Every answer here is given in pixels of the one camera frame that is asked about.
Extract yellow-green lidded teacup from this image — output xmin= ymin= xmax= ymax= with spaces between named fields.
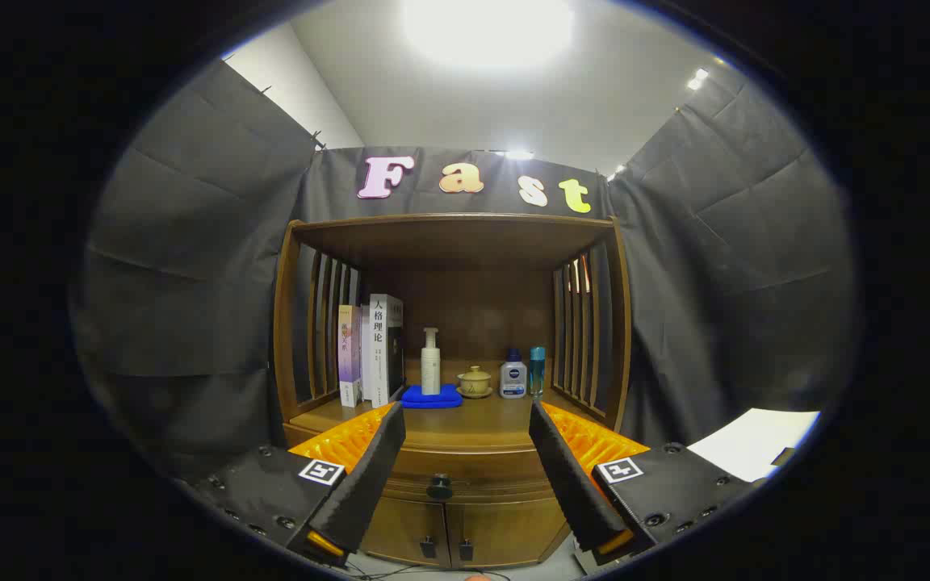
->
xmin=456 ymin=365 xmax=494 ymax=399

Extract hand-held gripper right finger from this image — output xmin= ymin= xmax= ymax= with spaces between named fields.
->
xmin=528 ymin=399 xmax=760 ymax=578

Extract white lotion bottle blue cap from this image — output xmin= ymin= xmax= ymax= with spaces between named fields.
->
xmin=500 ymin=348 xmax=528 ymax=399

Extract wooden countertop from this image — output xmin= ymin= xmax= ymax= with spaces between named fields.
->
xmin=286 ymin=358 xmax=621 ymax=451

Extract blue folded cloth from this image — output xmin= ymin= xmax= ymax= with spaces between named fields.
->
xmin=400 ymin=383 xmax=464 ymax=409

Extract black floor cables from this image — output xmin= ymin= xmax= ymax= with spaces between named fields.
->
xmin=348 ymin=561 xmax=514 ymax=581

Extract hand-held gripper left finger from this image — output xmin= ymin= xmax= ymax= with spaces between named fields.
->
xmin=191 ymin=401 xmax=407 ymax=570

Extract wooden cabinet door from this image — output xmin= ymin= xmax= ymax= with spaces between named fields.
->
xmin=445 ymin=496 xmax=571 ymax=568
xmin=360 ymin=496 xmax=446 ymax=566

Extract white pump bottle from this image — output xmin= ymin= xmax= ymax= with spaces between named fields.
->
xmin=421 ymin=327 xmax=442 ymax=396

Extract purple book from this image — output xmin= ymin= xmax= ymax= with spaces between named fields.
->
xmin=338 ymin=304 xmax=363 ymax=408

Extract brown wooden cabinet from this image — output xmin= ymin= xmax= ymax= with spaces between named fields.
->
xmin=273 ymin=213 xmax=633 ymax=570

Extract thin white book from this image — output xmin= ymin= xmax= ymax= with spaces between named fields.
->
xmin=360 ymin=305 xmax=373 ymax=403

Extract brown wooden drawer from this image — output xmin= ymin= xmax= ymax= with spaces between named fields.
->
xmin=283 ymin=428 xmax=571 ymax=505

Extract thick white book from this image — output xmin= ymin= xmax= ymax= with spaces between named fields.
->
xmin=369 ymin=293 xmax=405 ymax=408

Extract ceiling light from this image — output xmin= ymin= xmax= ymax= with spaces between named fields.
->
xmin=400 ymin=0 xmax=577 ymax=72

